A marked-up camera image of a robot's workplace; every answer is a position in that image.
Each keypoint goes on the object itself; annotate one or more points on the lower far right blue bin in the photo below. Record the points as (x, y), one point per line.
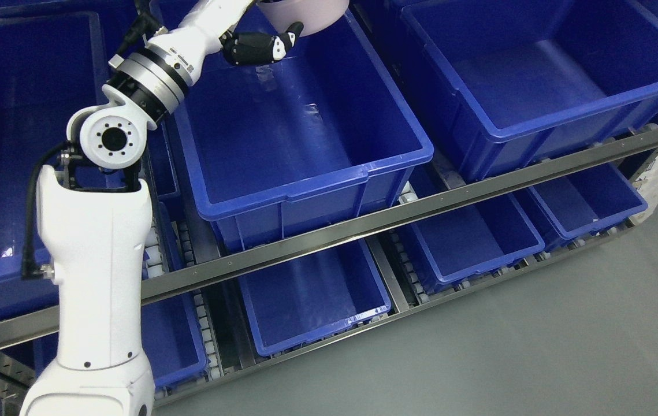
(587, 202)

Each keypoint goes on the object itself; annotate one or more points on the lower middle blue bin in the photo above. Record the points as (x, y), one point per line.
(313, 297)

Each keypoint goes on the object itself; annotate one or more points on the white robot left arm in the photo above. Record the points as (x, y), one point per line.
(96, 239)

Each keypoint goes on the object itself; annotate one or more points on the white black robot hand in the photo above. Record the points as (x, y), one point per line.
(208, 28)

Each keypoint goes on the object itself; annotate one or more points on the pink bowl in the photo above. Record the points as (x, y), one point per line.
(314, 15)

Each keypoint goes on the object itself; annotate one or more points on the metal shelf rail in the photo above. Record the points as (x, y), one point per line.
(230, 266)

